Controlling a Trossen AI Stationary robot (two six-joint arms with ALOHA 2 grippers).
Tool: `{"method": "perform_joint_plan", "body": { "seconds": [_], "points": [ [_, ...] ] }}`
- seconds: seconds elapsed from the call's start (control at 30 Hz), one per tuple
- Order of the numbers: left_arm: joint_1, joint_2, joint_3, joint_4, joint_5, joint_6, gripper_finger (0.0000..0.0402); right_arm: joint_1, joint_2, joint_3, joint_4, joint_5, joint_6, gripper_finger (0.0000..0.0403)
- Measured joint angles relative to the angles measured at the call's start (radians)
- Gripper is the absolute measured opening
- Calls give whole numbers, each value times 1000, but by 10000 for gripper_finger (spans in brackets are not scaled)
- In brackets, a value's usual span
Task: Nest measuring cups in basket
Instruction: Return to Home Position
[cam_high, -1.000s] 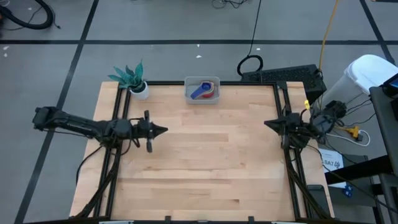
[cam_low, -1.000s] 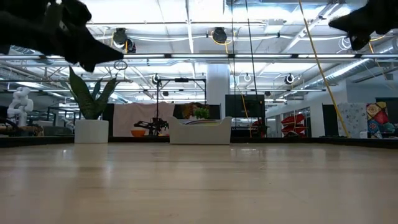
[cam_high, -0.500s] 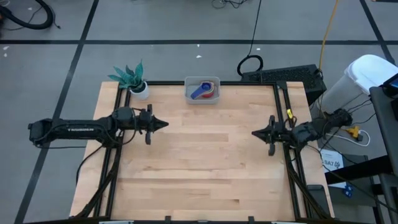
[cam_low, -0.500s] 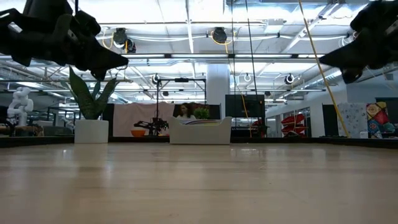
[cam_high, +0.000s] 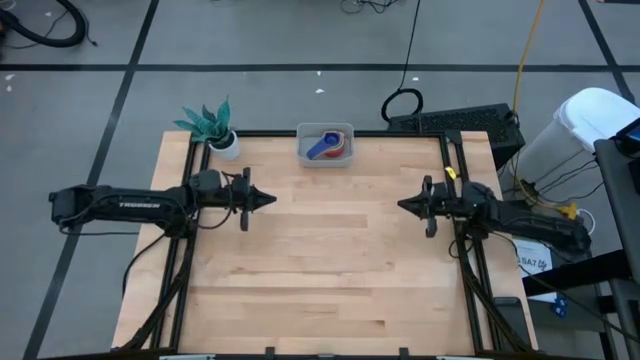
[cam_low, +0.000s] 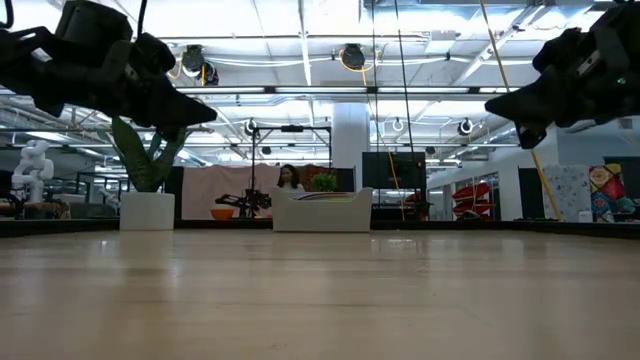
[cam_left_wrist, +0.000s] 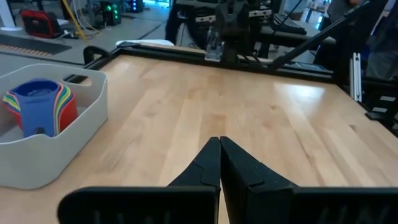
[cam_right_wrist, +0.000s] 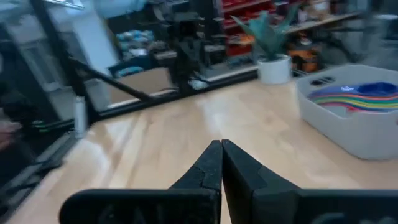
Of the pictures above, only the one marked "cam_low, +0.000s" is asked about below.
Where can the black metal stand frame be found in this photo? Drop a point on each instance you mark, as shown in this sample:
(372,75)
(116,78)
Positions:
(292,128)

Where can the green snake plant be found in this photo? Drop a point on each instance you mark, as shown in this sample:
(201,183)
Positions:
(145,165)

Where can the white plant pot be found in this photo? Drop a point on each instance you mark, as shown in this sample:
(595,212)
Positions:
(147,212)

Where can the small green bush plant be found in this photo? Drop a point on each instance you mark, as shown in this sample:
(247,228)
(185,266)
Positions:
(325,182)

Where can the black aluminium table frame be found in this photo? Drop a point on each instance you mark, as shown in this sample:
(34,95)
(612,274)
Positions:
(30,227)

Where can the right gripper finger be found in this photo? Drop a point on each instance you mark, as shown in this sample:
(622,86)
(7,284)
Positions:
(533,136)
(535,102)

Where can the pink cloth screen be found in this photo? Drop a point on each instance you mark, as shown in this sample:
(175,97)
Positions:
(215,192)

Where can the long ceiling light strip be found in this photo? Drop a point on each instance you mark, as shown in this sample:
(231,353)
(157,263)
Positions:
(320,90)

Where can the grey plastic basket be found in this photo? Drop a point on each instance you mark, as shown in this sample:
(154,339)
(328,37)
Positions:
(320,215)

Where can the black background robot arm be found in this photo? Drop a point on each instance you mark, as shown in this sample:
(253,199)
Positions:
(245,201)

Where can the white floral cloth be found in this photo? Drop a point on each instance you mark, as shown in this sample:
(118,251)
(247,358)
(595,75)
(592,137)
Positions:
(565,192)

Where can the person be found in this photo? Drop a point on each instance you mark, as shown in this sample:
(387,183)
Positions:
(290,179)

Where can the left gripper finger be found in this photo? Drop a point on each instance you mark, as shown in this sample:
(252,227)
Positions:
(170,133)
(170,107)

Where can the black monitor screen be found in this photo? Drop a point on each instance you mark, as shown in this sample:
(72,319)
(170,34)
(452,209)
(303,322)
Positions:
(395,170)

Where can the orange bowl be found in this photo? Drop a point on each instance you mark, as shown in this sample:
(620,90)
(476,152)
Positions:
(222,214)

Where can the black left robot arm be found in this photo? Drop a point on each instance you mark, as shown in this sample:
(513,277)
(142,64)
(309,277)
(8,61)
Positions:
(15,50)

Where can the colourful patchwork quilt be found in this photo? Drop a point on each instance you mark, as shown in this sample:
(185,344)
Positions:
(606,192)

